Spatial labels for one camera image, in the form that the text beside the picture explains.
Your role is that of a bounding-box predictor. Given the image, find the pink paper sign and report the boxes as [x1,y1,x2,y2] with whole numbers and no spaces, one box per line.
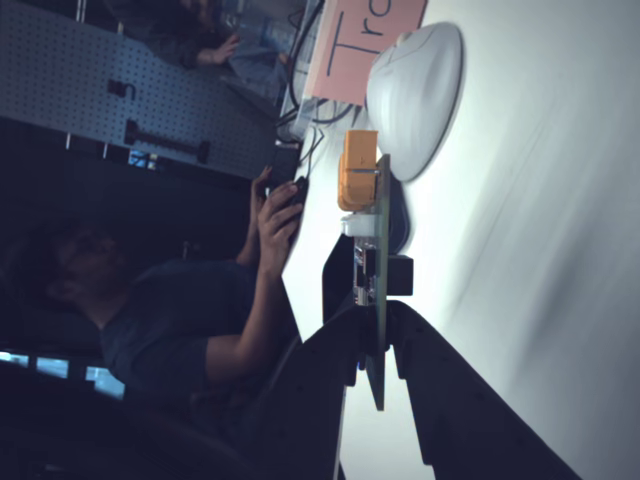
[304,0,430,107]

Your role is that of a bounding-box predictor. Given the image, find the black smartphone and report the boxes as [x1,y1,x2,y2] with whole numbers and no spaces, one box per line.
[267,175,310,207]

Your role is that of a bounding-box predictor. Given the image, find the white computer mouse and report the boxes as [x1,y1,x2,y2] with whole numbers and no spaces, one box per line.
[366,20,464,184]

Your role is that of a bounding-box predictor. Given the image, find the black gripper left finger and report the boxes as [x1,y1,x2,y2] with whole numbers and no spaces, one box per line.
[239,233,390,480]

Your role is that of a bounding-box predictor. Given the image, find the blue-shirted person's bare forearm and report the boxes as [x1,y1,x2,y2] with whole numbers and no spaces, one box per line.
[199,259,301,386]

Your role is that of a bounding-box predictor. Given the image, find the grey perforated pegboard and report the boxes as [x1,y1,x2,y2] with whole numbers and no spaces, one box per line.
[0,0,281,181]

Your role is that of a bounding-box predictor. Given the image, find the person in blue shirt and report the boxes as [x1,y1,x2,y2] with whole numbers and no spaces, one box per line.
[42,164,311,406]

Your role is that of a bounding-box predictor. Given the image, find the green circuit board yellow connectors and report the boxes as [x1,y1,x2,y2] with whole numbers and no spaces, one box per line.
[337,128,415,412]

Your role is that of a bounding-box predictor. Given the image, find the blue-shirted person's left hand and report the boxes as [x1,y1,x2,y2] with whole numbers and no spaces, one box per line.
[248,166,274,202]

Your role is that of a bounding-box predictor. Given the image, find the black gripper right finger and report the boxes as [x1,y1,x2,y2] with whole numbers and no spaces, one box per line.
[387,300,596,480]

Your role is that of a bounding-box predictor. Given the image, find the black pegboard hook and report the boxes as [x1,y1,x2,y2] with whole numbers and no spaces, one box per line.
[107,78,139,101]

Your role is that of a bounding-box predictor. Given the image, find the background person in grey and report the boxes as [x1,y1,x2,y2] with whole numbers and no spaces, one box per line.
[149,0,242,69]

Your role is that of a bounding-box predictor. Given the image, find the background person's hand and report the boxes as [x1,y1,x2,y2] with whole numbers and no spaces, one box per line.
[197,35,242,67]

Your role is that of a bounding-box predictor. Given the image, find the thin black desk cable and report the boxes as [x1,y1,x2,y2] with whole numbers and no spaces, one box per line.
[277,0,331,131]

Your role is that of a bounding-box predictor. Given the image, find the blue-shirted person's right hand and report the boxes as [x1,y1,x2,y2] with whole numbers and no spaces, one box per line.
[256,181,304,267]

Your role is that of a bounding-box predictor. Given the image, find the bright blue screen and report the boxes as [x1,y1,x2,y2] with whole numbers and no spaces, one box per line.
[0,349,126,401]

